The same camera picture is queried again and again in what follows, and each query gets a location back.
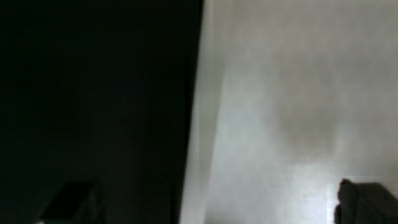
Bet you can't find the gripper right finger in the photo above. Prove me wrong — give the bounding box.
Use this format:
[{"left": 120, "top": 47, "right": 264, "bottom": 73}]
[{"left": 335, "top": 179, "right": 398, "bottom": 224}]

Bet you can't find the white desk top tray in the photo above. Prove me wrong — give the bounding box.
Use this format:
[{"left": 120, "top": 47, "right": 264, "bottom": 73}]
[{"left": 180, "top": 0, "right": 398, "bottom": 224}]

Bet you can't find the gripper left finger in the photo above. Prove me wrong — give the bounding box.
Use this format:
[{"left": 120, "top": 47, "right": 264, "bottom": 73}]
[{"left": 36, "top": 181, "right": 102, "bottom": 224}]

